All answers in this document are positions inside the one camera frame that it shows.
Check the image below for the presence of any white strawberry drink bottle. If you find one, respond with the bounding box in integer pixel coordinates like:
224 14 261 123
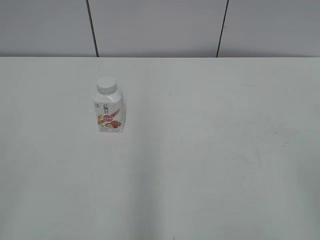
93 88 126 133

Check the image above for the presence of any white screw cap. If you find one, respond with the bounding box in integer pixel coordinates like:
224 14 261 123
96 76 118 95

